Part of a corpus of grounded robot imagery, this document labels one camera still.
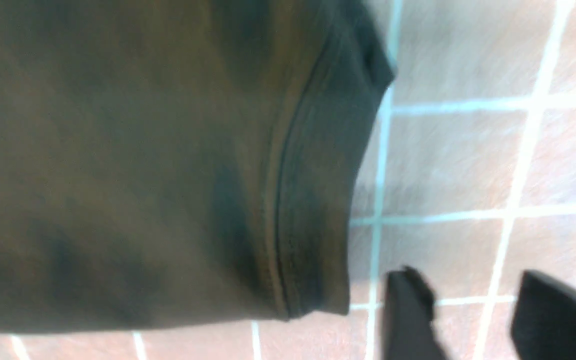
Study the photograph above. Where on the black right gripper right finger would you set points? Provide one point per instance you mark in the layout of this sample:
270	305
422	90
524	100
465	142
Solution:
544	320

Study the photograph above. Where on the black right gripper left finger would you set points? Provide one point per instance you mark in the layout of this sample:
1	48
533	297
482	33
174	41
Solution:
408	318

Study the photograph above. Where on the gray long-sleeved shirt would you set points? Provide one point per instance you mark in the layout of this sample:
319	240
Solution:
172	163

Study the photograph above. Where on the pink grid table mat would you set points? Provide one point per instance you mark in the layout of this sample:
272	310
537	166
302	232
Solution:
470	177

